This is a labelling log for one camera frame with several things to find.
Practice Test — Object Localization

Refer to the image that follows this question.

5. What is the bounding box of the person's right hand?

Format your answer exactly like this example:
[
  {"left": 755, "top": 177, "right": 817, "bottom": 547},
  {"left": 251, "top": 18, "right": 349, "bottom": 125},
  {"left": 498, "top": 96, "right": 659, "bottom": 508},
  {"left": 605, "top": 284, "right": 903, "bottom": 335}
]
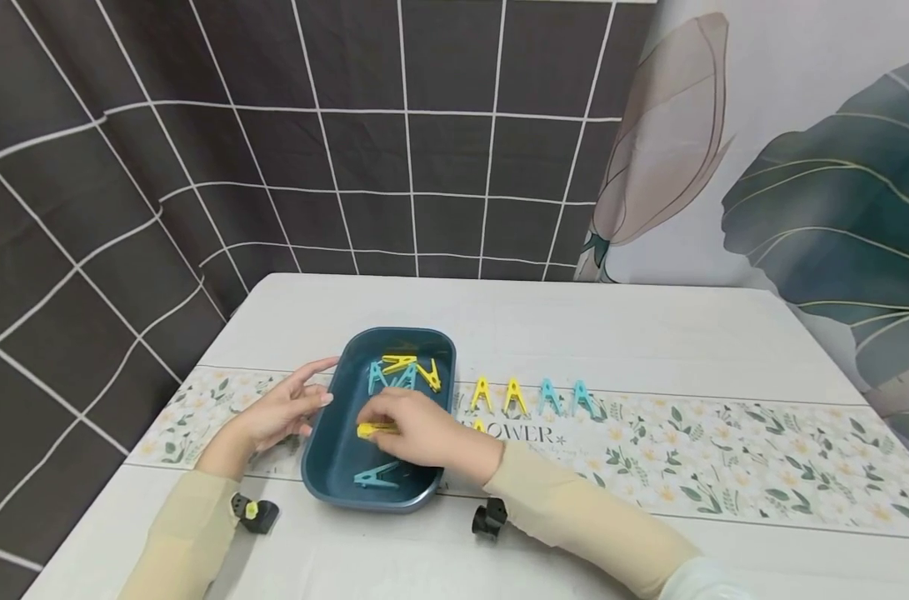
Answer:
[{"left": 357, "top": 387, "right": 507, "bottom": 488}]

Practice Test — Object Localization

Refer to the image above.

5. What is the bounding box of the black wrist band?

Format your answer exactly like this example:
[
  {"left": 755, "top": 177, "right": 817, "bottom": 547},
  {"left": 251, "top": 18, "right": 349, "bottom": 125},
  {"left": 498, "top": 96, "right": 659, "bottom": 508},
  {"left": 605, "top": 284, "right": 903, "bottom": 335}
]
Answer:
[
  {"left": 472, "top": 497, "right": 508, "bottom": 541},
  {"left": 230, "top": 492, "right": 281, "bottom": 535}
]

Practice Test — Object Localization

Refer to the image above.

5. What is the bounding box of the dark blue plastic tray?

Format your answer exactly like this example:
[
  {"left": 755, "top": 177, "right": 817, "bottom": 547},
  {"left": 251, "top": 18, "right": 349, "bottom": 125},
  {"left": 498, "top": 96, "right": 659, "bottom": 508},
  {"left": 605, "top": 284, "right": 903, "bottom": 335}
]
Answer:
[{"left": 301, "top": 327, "right": 457, "bottom": 513}]

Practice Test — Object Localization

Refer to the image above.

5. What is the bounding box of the person's left hand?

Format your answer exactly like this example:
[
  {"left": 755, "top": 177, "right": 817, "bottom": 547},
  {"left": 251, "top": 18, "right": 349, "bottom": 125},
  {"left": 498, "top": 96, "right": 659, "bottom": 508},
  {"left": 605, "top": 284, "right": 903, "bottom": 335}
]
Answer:
[{"left": 224, "top": 357, "right": 341, "bottom": 455}]

